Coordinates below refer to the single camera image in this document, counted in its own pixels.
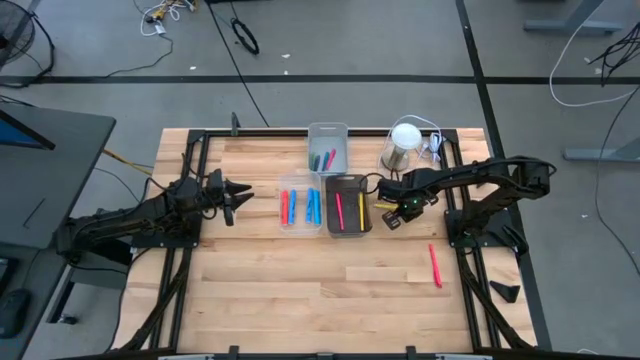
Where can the red slim marker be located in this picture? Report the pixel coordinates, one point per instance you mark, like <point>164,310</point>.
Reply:
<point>435,266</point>

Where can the white plastic bin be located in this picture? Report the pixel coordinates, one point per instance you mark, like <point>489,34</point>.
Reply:
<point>327,135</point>

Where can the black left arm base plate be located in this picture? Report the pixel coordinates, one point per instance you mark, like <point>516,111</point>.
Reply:
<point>190,240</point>

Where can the black triangular plastic piece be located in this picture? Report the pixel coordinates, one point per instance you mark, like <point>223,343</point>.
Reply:
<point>506,292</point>

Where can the monitor with blue screen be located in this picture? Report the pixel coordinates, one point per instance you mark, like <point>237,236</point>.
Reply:
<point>20,135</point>

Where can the grey desk foot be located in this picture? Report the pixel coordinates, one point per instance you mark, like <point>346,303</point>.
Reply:
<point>570,26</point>
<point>600,154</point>

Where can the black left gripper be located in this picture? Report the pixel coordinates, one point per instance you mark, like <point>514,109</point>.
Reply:
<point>215,195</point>

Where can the magenta marker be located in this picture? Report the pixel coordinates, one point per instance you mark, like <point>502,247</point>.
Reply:
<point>331,159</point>

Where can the black aluminium table frame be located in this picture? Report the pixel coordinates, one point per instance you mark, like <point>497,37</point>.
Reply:
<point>370,132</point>

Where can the black desk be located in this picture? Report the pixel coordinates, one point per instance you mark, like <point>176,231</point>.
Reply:
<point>55,175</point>

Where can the dark smoky plastic bin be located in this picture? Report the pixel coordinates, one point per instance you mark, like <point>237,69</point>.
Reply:
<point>350,200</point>

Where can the clear plastic bin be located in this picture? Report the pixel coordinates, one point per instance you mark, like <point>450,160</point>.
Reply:
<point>300,227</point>

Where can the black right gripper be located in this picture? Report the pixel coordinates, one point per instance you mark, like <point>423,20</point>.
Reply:
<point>407,192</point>

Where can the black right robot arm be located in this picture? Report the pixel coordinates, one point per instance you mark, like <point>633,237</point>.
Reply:
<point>480,170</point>

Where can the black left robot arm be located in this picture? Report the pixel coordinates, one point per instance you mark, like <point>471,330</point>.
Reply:
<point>130,222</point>

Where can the black floor fan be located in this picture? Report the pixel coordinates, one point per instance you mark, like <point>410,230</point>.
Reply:
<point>15,30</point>

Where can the white mushroom table lamp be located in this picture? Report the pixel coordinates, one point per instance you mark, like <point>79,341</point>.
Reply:
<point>406,136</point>

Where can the red highlighter marker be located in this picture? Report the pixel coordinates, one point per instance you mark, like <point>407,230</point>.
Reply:
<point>284,207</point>

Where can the grey desk base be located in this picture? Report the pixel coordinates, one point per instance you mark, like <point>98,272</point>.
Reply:
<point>107,272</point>

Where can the black computer mouse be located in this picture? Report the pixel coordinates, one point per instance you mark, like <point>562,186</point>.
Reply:
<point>14,310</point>

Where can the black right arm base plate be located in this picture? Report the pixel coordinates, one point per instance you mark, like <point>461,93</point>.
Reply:
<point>455,235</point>

